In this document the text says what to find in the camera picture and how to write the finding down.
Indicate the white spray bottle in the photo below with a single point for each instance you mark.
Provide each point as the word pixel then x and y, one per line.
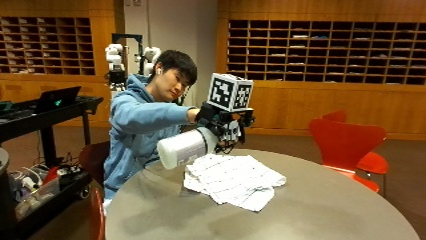
pixel 186 148

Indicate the white checked cloth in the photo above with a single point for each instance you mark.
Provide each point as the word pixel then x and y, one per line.
pixel 233 181

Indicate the wooden pigeonhole shelf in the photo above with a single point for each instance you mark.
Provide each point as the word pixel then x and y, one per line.
pixel 326 52
pixel 46 46

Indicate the white marker cube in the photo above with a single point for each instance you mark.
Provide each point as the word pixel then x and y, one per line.
pixel 230 92

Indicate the black laptop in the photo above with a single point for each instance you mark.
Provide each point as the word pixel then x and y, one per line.
pixel 54 99

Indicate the the person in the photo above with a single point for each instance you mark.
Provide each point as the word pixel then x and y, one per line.
pixel 141 120

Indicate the dark red chair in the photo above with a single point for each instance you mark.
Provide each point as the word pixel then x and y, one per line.
pixel 93 160

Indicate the black equipment cart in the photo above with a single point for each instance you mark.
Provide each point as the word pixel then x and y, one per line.
pixel 40 160

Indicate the white earbud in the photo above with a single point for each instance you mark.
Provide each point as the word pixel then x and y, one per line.
pixel 157 70

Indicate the clear plastic bin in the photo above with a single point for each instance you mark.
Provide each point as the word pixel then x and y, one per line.
pixel 37 196

